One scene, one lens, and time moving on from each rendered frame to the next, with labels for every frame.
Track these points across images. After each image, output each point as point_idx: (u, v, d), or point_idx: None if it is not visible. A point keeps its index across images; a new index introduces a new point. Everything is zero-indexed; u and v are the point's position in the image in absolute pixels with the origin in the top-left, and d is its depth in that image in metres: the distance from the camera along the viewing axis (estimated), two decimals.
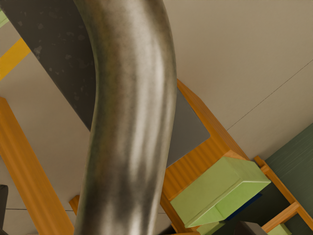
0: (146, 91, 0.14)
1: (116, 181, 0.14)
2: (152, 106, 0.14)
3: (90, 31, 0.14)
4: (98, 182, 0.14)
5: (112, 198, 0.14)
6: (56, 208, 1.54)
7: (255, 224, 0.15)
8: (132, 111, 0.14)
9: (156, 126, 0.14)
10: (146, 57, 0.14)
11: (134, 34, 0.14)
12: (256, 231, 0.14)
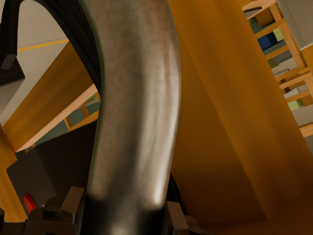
0: (152, 89, 0.14)
1: (122, 179, 0.14)
2: (158, 104, 0.14)
3: (95, 31, 0.14)
4: (105, 180, 0.14)
5: (118, 197, 0.14)
6: None
7: (176, 203, 0.16)
8: (138, 110, 0.14)
9: (161, 124, 0.14)
10: (151, 56, 0.14)
11: (139, 33, 0.14)
12: (171, 209, 0.15)
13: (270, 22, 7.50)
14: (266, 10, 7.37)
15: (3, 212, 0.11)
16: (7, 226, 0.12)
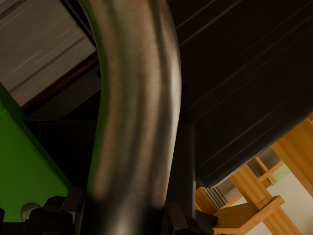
0: (151, 89, 0.14)
1: (122, 179, 0.14)
2: (157, 104, 0.14)
3: (94, 31, 0.14)
4: (105, 180, 0.14)
5: (118, 197, 0.14)
6: None
7: (176, 203, 0.16)
8: (138, 110, 0.14)
9: (161, 124, 0.14)
10: (150, 56, 0.14)
11: (139, 33, 0.14)
12: (171, 209, 0.15)
13: None
14: None
15: (3, 212, 0.11)
16: (7, 226, 0.12)
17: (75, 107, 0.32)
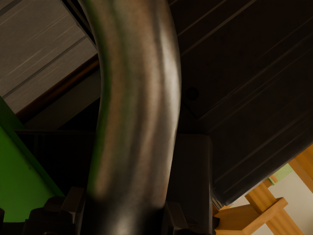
0: (151, 89, 0.14)
1: (122, 179, 0.14)
2: (157, 104, 0.14)
3: (94, 31, 0.15)
4: (105, 180, 0.14)
5: (118, 197, 0.14)
6: None
7: (176, 203, 0.16)
8: (138, 110, 0.14)
9: (161, 124, 0.14)
10: (150, 56, 0.14)
11: (139, 33, 0.14)
12: (171, 209, 0.15)
13: None
14: None
15: (3, 212, 0.11)
16: (7, 226, 0.12)
17: (76, 114, 0.29)
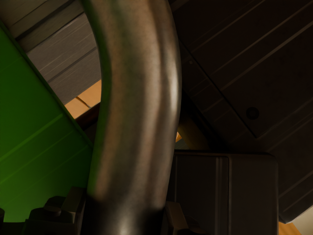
0: (152, 89, 0.14)
1: (123, 179, 0.14)
2: (158, 104, 0.14)
3: (95, 31, 0.14)
4: (105, 180, 0.14)
5: (118, 197, 0.14)
6: None
7: (176, 203, 0.16)
8: (139, 110, 0.14)
9: (161, 124, 0.14)
10: (151, 56, 0.14)
11: (139, 33, 0.14)
12: (172, 209, 0.15)
13: None
14: None
15: (3, 212, 0.11)
16: (7, 226, 0.12)
17: None
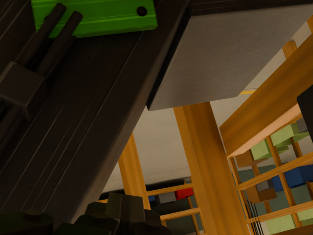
0: None
1: None
2: None
3: None
4: None
5: None
6: None
7: (139, 197, 0.16)
8: None
9: None
10: None
11: None
12: (132, 203, 0.15)
13: None
14: None
15: (52, 220, 0.11)
16: None
17: None
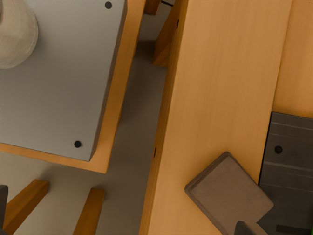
0: None
1: None
2: None
3: None
4: None
5: None
6: None
7: (255, 224, 0.15)
8: None
9: None
10: None
11: None
12: (256, 231, 0.14)
13: None
14: None
15: None
16: None
17: None
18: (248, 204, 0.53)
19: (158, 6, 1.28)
